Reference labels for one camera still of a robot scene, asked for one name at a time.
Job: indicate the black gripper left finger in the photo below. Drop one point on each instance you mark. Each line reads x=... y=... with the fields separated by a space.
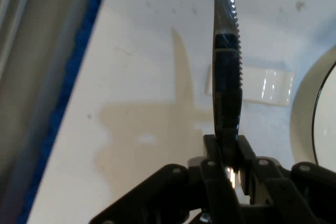
x=162 y=195

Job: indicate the serrated steel knife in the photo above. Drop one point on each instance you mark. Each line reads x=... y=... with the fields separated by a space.
x=227 y=77

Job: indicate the white plate with black rim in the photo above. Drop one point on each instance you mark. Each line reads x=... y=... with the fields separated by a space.
x=328 y=119

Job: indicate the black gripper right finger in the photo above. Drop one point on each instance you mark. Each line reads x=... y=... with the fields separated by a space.
x=302 y=195

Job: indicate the white ceramic cutlery rest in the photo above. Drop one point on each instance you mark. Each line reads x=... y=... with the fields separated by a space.
x=267 y=85

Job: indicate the aluminium wall rail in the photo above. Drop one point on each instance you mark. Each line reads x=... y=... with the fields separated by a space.
x=10 y=11

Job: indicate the blue tape strip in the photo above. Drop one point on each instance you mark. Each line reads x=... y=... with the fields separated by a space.
x=68 y=77

